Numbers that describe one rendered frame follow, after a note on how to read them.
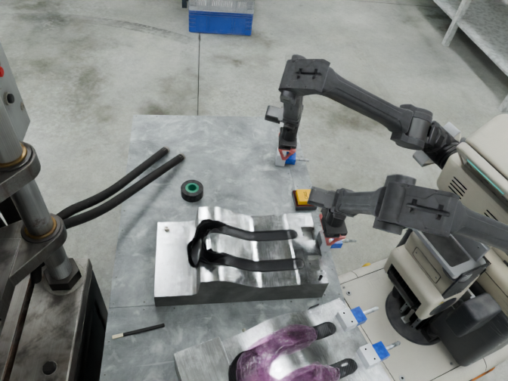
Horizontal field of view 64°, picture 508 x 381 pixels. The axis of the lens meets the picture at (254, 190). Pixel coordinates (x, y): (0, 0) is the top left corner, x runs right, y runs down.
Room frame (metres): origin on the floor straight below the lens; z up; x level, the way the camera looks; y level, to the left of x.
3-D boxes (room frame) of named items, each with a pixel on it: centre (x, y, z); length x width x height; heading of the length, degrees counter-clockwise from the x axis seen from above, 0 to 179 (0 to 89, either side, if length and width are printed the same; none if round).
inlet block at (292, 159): (1.20, -0.13, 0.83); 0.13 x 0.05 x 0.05; 93
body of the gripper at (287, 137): (1.20, -0.10, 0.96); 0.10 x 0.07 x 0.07; 4
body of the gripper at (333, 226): (0.82, -0.27, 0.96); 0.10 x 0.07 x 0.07; 12
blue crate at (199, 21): (3.87, 0.61, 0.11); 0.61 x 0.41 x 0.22; 102
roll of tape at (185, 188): (0.95, 0.22, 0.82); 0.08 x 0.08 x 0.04
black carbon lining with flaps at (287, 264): (0.69, 0.00, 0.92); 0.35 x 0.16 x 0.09; 104
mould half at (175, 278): (0.69, 0.01, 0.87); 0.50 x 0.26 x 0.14; 104
